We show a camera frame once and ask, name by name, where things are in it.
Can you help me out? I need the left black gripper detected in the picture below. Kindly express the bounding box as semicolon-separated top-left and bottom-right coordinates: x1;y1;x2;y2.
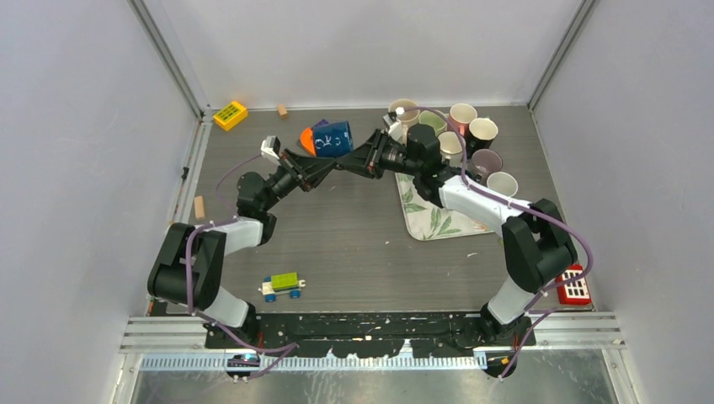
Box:
262;150;336;212

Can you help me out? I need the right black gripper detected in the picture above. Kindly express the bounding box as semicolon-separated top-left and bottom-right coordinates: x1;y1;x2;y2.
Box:
336;130;421;181

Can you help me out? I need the dark blue mug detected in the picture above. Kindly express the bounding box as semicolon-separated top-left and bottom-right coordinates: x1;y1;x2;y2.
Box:
312;121;354;157

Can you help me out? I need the beige floral mug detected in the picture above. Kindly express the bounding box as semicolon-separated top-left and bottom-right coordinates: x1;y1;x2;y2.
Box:
387;98;420;127

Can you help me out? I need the light green mug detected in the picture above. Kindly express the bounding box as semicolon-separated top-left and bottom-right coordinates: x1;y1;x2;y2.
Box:
418;110;448;136

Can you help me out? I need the white mug black handle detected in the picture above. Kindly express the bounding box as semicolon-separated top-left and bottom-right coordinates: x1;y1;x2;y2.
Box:
437;131;465;167

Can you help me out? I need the pink mug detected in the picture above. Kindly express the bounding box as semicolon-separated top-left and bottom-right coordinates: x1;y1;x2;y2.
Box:
447;103;478;138

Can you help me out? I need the mauve mug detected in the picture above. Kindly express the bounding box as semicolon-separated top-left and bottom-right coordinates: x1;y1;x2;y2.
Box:
468;149;503;185

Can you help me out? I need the black faceted mug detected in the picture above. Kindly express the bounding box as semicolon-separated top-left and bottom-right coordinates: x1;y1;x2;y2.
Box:
466;118;498;159

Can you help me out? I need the light blue mug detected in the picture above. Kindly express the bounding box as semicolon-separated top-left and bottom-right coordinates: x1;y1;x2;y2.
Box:
487;172;519;197

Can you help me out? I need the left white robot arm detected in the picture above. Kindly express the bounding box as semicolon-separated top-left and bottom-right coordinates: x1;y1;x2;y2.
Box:
147;150;338;348

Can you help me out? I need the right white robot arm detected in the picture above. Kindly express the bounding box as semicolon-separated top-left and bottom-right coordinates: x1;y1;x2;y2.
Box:
336;125;578;346

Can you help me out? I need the orange and purple brick pile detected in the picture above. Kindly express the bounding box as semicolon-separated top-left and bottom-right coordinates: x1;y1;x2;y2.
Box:
298;119;328;157

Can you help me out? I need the small wooden block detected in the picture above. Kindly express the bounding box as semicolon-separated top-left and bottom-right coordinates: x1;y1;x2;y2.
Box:
276;104;289;119

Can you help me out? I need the floral leaf tray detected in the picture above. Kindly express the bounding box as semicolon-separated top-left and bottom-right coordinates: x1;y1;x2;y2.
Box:
395;173;492;241

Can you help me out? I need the yellow toy brick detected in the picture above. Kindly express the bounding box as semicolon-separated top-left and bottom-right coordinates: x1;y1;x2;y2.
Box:
213;101;248;131

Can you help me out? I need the toy brick car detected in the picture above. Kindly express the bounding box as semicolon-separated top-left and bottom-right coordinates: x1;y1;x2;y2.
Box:
258;272;306;303

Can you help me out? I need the long wooden block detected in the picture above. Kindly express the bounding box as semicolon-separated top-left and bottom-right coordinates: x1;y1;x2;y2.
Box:
194;195;205;221

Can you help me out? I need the red window toy brick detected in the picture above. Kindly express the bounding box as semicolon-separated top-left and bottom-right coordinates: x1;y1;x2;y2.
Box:
556;264;591;306

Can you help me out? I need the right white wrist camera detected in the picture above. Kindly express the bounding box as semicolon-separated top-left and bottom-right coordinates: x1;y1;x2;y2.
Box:
382;111;406;144

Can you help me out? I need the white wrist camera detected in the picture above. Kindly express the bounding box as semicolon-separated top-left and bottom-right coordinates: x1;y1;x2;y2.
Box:
260;136;281;166
382;111;406;144

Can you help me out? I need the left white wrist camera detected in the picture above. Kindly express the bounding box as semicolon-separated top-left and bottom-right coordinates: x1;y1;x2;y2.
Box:
260;136;281;166

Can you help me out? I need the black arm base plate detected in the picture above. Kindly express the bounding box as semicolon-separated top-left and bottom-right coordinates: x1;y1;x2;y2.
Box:
205;311;536;359

